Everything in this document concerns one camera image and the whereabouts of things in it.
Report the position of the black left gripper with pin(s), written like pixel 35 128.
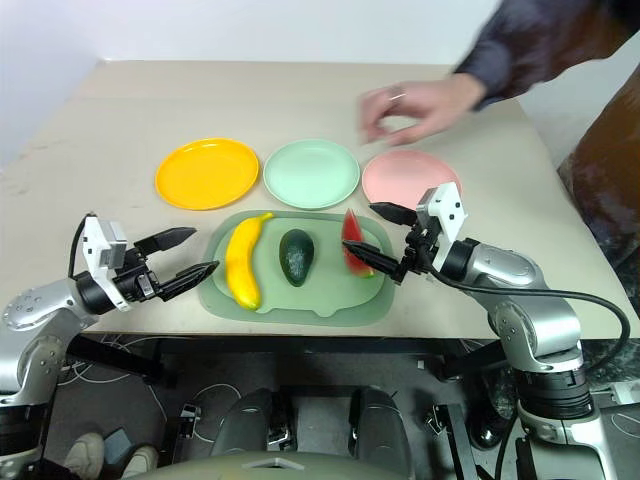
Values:
pixel 137 280

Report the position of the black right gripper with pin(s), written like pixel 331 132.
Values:
pixel 420 250

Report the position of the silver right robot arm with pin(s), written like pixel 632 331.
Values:
pixel 530 310

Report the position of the dark grey sleeved forearm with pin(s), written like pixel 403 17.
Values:
pixel 540 45

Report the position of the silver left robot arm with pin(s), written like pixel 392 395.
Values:
pixel 35 305

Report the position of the pink plate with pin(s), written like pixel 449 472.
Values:
pixel 405 175

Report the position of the yellow plate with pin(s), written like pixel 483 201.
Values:
pixel 207 174

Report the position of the light green plate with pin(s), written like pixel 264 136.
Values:
pixel 311 173

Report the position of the person's bare hand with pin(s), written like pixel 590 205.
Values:
pixel 435 112

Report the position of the red watermelon slice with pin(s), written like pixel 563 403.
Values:
pixel 351 230

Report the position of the yellow banana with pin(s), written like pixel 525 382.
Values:
pixel 241 265

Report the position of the green plastic tray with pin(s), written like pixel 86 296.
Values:
pixel 325 295

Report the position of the dark green avocado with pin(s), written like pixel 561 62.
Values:
pixel 297 257

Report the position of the dark rounded shape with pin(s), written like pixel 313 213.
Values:
pixel 245 425
pixel 380 430

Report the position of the white shoe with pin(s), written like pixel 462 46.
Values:
pixel 85 455
pixel 141 461

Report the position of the grey robot torso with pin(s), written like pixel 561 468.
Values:
pixel 280 467

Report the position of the brown wooden object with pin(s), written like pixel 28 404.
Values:
pixel 610 165

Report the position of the small white box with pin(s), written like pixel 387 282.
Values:
pixel 626 393

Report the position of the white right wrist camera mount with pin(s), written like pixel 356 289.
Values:
pixel 450 210

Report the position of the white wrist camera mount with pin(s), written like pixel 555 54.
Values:
pixel 95 240
pixel 450 210

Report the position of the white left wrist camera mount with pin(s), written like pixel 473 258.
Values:
pixel 95 240

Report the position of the black table frame bar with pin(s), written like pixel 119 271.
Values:
pixel 125 362

